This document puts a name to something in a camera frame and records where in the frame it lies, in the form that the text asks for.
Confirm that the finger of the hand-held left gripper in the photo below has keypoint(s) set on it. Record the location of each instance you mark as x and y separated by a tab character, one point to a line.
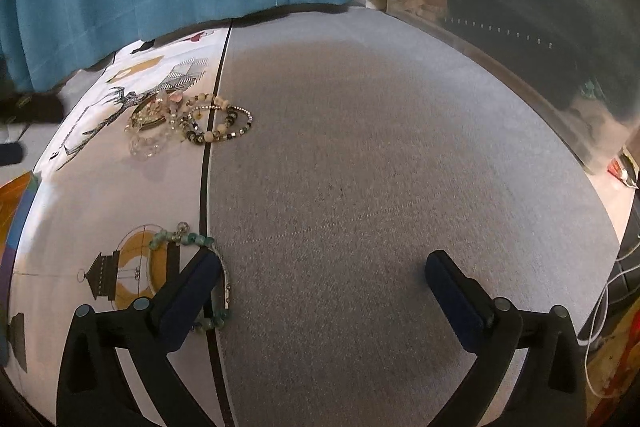
10	153
35	108

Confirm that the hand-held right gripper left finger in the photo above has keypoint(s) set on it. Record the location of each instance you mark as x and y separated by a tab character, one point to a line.
196	289

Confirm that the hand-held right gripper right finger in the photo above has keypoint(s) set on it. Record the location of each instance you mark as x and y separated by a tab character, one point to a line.
450	299

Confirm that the colourful printed paper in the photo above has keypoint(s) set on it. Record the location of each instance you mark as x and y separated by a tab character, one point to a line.
15	212

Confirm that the white printed paper sheet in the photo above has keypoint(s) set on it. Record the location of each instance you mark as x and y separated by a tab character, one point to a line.
115	197

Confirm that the grey table cloth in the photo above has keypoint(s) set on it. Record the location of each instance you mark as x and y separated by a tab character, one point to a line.
375	182

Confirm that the yellow red patterned cloth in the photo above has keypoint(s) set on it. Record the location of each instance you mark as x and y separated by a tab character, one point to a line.
617	367

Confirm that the red white packet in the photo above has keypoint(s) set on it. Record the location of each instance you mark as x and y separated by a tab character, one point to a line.
622	172

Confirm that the clear plastic storage bin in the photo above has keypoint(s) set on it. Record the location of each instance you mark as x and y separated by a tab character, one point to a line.
525	32

